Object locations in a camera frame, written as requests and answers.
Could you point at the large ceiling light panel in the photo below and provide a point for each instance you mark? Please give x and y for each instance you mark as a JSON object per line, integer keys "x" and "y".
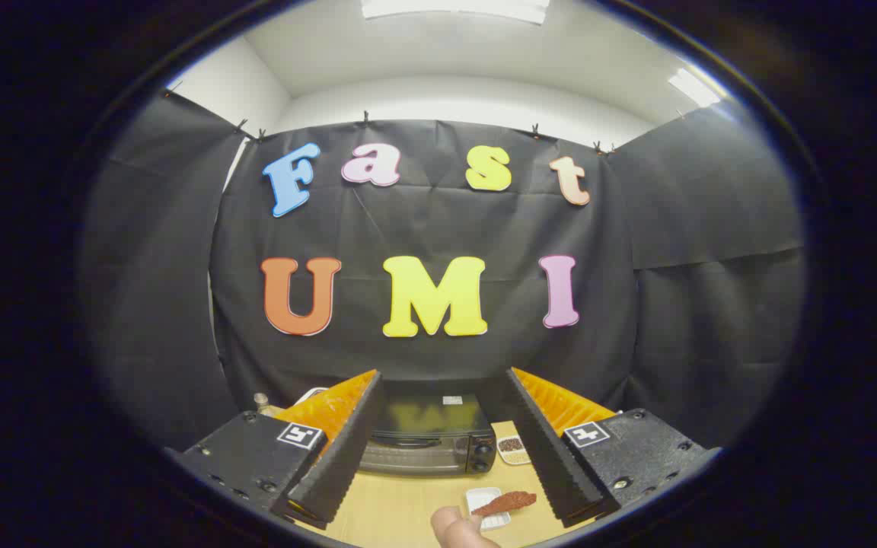
{"x": 454, "y": 9}

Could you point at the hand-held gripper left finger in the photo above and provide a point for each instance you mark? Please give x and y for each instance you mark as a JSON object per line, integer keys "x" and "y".
{"x": 347, "y": 449}

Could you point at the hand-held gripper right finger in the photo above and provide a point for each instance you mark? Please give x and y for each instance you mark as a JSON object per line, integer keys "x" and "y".
{"x": 549, "y": 449}

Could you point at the white rectangular dish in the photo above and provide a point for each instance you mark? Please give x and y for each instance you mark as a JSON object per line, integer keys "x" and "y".
{"x": 478, "y": 498}

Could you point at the black toaster oven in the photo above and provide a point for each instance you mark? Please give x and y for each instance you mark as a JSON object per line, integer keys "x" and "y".
{"x": 423, "y": 457}

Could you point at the small ceiling light panel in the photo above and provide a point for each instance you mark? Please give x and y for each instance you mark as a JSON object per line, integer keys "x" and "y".
{"x": 693, "y": 87}

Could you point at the white divided condiment dish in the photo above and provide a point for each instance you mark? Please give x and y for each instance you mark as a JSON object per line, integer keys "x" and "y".
{"x": 513, "y": 445}

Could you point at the red raw steak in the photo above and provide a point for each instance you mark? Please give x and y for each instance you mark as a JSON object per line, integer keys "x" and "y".
{"x": 515, "y": 502}

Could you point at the small clear bottle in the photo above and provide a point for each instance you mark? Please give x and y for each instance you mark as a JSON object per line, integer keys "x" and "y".
{"x": 261, "y": 403}

